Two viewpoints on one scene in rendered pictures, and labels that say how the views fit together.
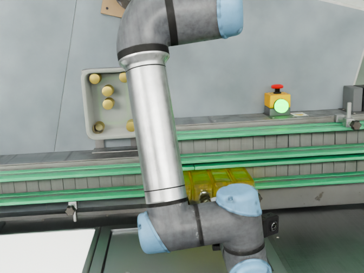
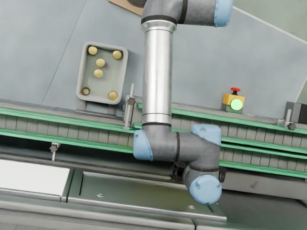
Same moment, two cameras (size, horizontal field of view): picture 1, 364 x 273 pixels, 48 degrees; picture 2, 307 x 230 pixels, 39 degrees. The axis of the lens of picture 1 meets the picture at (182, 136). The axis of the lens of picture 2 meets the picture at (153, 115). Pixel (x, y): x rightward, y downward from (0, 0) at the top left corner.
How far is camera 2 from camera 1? 0.44 m
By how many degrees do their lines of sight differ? 9
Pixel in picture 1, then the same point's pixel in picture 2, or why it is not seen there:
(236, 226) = (203, 148)
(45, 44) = (57, 15)
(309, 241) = (241, 210)
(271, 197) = not seen: hidden behind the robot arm
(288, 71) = (246, 80)
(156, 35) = (172, 12)
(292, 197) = (232, 180)
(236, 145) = not seen: hidden behind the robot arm
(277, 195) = not seen: hidden behind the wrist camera
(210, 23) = (209, 12)
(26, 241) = (13, 165)
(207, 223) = (184, 143)
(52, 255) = (37, 175)
